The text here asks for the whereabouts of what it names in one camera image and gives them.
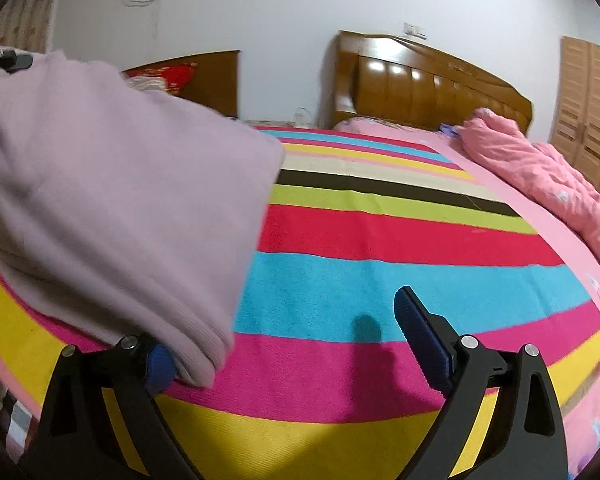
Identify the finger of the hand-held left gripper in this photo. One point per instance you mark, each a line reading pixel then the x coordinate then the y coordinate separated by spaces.
pixel 15 61

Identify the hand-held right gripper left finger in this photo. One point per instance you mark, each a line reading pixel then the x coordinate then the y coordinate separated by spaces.
pixel 160 366

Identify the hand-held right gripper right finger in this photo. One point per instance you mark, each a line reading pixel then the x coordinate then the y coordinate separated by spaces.
pixel 425 341

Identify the lilac knit sweater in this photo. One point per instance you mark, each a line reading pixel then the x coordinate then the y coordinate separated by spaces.
pixel 120 185

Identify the multicolour striped blanket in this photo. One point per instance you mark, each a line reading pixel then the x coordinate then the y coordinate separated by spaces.
pixel 360 280

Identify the red cloth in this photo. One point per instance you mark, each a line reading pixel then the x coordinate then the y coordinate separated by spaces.
pixel 172 76

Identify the plaid bed sheet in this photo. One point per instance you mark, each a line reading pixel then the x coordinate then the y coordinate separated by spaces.
pixel 7 410

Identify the brown wooden board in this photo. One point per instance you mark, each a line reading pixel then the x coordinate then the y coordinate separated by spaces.
pixel 215 80

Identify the pink dotted quilt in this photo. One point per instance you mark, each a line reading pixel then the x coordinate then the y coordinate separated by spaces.
pixel 545 175

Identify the small blue packet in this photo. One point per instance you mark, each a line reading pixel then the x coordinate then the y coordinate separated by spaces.
pixel 450 130

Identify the wooden bed headboard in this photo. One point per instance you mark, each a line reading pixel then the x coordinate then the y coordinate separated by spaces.
pixel 430 85

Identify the light wooden wardrobe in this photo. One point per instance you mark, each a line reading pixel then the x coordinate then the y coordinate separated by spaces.
pixel 585 110

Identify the white wall socket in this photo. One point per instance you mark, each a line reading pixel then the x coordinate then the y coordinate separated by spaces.
pixel 415 30

